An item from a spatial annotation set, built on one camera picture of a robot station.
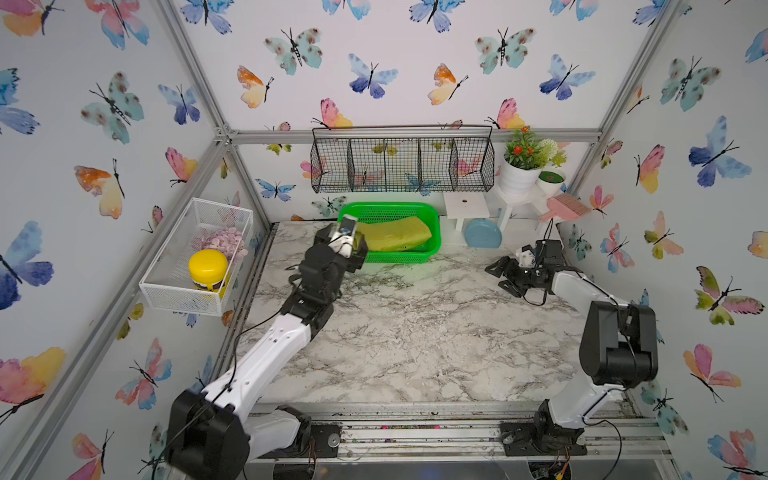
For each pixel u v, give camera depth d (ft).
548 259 2.48
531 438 2.35
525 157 2.90
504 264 2.81
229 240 2.26
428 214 3.85
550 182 3.34
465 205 3.51
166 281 2.07
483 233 3.84
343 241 2.04
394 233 3.34
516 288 2.79
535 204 3.47
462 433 2.47
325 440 2.43
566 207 3.42
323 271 1.79
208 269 2.09
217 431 1.25
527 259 2.90
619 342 1.71
